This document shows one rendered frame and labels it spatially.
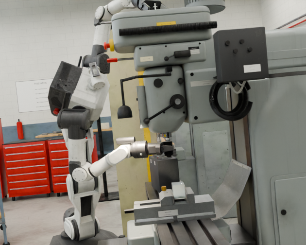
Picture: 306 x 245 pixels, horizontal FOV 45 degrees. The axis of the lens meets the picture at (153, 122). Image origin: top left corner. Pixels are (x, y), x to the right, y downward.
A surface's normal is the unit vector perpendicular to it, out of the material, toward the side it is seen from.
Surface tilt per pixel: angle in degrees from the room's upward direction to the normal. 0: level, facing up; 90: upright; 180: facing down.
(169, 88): 90
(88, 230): 103
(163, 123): 117
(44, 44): 90
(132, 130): 90
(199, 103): 90
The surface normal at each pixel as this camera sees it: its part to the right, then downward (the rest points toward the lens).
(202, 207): 0.04, 0.05
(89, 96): 0.33, -0.53
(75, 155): -0.15, 0.21
